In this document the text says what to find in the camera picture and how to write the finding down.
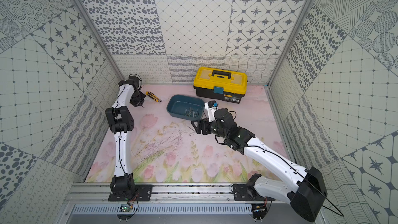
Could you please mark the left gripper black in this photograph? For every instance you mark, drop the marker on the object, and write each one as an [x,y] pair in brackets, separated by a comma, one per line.
[138,99]

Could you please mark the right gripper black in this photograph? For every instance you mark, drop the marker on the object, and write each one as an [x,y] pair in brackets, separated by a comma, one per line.
[205,122]

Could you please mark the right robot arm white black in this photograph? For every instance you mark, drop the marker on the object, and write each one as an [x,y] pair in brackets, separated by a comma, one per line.
[303,189]

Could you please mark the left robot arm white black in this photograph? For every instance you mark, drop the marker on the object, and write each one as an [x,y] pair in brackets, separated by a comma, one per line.
[121,124]

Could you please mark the teal plastic storage box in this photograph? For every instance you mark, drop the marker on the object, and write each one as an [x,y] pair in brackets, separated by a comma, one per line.
[179,103]

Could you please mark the yellow utility knife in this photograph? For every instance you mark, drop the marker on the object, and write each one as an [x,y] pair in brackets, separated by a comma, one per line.
[153,96]

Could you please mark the yellow black toolbox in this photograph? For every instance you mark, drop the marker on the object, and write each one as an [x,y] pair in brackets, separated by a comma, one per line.
[220,84]

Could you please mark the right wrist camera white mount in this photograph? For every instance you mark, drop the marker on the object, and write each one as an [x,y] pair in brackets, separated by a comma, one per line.
[211,108]

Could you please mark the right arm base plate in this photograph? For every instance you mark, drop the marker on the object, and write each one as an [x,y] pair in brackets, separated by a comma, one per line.
[241,192]

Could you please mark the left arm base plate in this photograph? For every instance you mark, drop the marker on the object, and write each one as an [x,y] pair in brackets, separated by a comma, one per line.
[139,193]

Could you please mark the aluminium mounting rail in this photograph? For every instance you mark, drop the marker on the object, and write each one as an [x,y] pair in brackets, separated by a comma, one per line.
[98,193]

